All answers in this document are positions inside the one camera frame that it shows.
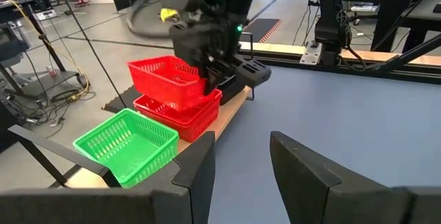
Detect yellow cable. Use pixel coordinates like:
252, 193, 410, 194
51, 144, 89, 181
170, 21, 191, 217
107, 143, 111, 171
0, 0, 91, 103

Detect yellow tape tag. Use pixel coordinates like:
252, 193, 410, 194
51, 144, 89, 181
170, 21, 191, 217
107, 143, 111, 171
159, 7, 181, 23

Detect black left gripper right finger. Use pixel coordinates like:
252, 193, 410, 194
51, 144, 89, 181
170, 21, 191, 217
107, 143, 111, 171
269, 130, 441, 224

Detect thin black diagonal strut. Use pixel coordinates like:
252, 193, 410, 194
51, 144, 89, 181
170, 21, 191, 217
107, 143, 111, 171
51, 0, 128, 110

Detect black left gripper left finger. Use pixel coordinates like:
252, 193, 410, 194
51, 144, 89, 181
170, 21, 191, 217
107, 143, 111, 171
0, 130, 216, 224

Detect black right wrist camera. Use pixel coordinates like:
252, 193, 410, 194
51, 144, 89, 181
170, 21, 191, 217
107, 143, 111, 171
225, 54, 272, 89

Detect floor cable tangle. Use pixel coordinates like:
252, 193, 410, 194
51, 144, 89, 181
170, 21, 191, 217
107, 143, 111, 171
10, 89, 97, 130

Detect black hazard striped floor mat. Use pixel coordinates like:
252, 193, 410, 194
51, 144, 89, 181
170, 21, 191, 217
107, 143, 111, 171
239, 17, 283, 44

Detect grey cart base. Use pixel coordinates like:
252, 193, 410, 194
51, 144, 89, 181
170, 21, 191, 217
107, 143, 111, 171
13, 68, 87, 101

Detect black tripod stand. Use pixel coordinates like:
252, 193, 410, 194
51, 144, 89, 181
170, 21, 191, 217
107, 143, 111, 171
19, 0, 68, 73

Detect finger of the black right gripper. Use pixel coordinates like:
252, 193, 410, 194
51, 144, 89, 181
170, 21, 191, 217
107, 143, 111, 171
202, 65, 222, 96

